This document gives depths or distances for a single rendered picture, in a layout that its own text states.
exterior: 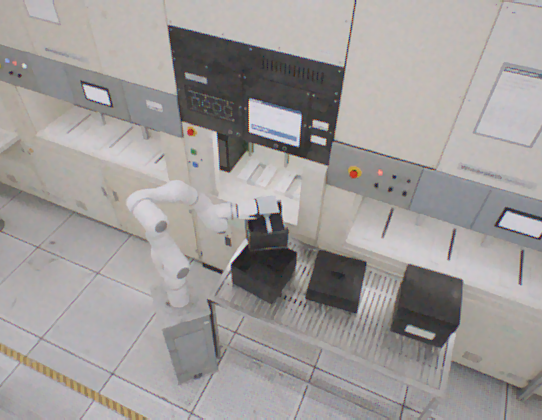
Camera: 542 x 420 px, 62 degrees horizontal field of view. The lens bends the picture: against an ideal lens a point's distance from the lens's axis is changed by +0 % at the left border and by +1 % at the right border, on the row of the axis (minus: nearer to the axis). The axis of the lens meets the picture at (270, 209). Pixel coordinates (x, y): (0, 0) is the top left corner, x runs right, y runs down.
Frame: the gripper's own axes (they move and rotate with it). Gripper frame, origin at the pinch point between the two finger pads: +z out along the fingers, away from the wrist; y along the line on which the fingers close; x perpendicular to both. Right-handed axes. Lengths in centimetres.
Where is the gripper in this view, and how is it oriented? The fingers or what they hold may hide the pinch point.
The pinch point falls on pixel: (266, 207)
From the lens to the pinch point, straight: 229.5
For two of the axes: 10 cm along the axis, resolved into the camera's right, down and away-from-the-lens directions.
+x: 0.3, -6.9, -7.3
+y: 1.7, 7.2, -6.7
